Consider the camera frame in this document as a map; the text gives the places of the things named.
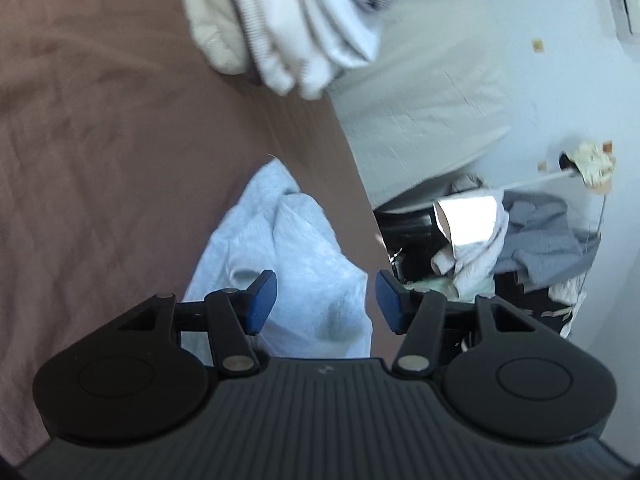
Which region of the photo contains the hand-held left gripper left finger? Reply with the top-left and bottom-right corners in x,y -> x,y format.
116,269 -> 278,379

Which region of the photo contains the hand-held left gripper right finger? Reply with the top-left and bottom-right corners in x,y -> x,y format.
375,269 -> 539,376

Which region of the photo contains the light blue garment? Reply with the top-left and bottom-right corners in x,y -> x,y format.
181,157 -> 374,366

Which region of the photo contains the black chair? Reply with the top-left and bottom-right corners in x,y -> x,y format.
372,207 -> 501,286

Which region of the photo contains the white garment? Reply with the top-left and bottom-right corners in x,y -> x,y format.
431,192 -> 511,299

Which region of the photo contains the brown bed sheet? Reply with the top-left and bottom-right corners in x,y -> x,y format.
0,0 -> 396,466

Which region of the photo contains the pile of white laundry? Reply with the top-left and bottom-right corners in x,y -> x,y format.
220,0 -> 384,101

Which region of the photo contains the cream folded garment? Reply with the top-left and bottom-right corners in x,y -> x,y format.
167,0 -> 249,75

